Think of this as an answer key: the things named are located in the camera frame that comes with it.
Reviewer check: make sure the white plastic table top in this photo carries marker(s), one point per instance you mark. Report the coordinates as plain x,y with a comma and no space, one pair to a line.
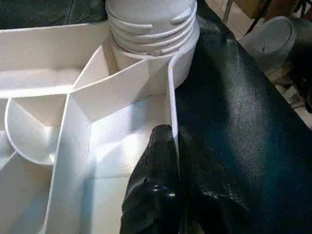
73,122

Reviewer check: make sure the brown cardboard box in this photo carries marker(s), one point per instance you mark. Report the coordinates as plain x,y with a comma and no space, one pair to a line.
251,7

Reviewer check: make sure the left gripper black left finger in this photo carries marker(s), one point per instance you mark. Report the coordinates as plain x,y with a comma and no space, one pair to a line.
156,185

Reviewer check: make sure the white plastic table leg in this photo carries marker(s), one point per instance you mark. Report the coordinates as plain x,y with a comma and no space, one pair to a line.
151,24

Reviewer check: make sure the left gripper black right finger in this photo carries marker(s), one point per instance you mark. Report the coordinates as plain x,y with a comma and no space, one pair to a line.
207,195

